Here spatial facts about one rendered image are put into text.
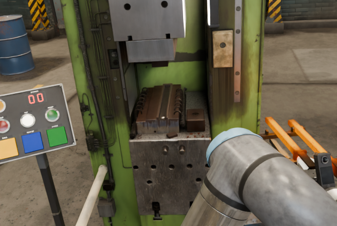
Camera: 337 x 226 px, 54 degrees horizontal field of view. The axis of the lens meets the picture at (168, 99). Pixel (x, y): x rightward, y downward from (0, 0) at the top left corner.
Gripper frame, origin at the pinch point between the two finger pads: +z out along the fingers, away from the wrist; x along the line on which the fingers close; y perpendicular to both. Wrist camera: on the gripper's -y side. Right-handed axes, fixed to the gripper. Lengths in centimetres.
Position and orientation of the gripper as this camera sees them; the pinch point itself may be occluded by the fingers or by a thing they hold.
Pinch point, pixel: (302, 156)
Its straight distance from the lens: 129.8
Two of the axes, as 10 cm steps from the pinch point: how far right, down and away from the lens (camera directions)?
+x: 9.9, -1.0, 0.6
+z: -0.9, -4.0, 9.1
